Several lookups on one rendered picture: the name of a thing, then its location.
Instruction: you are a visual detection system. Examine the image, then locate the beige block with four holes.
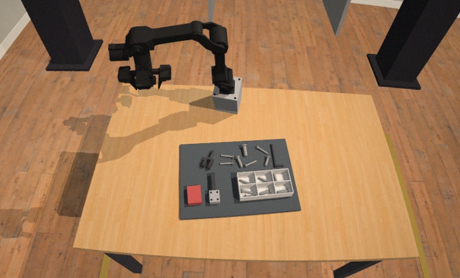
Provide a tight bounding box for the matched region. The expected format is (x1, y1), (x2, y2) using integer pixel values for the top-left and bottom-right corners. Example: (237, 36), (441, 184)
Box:
(209, 190), (220, 204)

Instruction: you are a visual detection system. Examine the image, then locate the red rectangular block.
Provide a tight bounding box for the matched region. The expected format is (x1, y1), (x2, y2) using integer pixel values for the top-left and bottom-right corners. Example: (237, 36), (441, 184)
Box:
(187, 185), (202, 206)

